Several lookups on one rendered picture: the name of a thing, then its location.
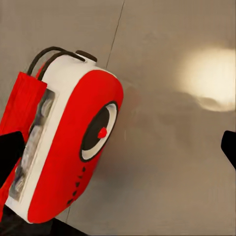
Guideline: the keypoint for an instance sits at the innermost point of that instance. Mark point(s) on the coffee table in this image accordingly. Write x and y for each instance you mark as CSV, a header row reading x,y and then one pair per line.
x,y
162,171

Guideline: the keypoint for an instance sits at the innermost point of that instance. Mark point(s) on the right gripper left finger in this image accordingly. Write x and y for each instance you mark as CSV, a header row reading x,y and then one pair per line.
x,y
11,148

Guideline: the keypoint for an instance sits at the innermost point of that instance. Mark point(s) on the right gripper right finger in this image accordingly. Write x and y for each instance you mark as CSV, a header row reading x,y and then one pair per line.
x,y
228,145

